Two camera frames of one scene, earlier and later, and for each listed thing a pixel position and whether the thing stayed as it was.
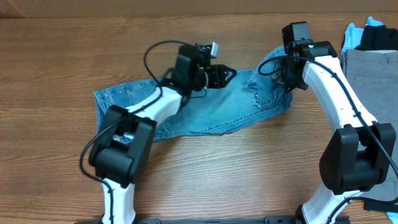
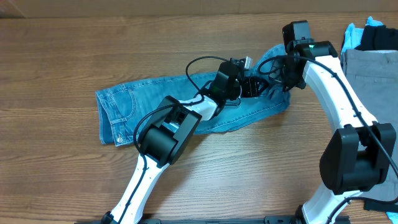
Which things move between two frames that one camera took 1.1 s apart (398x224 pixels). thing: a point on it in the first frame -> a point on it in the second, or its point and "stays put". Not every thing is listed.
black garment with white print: (379, 37) stays put
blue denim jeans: (212, 109) stays put
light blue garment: (353, 35) stays put
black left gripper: (218, 71) -> (252, 83)
